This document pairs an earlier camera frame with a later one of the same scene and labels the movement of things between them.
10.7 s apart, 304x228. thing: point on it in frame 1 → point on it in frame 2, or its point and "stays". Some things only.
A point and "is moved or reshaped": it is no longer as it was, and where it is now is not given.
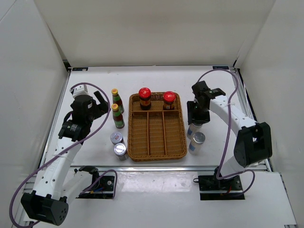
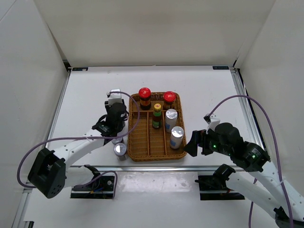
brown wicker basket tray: [156, 134] stays
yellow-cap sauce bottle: [117, 99] is moved or reshaped
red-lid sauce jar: [145, 94] stays
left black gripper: [101, 108] → [125, 116]
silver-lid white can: [192, 129] → [171, 119]
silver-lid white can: [194, 146] is moved or reshaped
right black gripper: [192, 115] → [199, 137]
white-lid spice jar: [120, 149] stays
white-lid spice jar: [116, 137] stays
